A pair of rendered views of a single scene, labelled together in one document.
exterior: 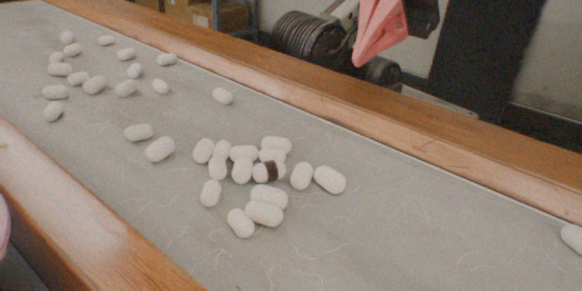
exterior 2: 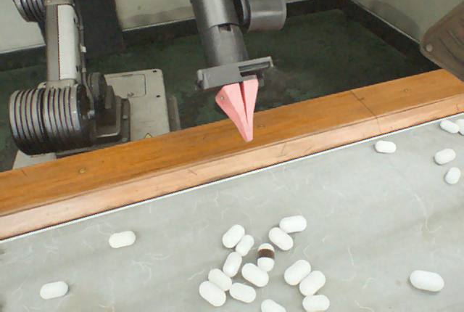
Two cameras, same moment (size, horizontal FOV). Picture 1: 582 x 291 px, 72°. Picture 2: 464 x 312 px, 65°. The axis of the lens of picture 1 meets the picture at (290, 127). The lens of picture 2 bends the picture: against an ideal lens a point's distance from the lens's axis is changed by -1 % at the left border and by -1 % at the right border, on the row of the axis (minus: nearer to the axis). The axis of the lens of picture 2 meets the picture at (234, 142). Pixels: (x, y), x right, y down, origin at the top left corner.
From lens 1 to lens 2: 40 cm
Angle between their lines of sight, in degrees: 47
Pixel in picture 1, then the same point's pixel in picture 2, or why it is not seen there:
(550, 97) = (146, 13)
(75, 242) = not seen: outside the picture
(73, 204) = not seen: outside the picture
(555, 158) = (330, 107)
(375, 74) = (96, 94)
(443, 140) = (288, 139)
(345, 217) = (325, 236)
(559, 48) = not seen: outside the picture
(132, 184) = not seen: outside the picture
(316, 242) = (341, 265)
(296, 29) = (47, 115)
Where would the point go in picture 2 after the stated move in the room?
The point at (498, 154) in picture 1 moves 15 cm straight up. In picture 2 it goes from (316, 125) to (331, 49)
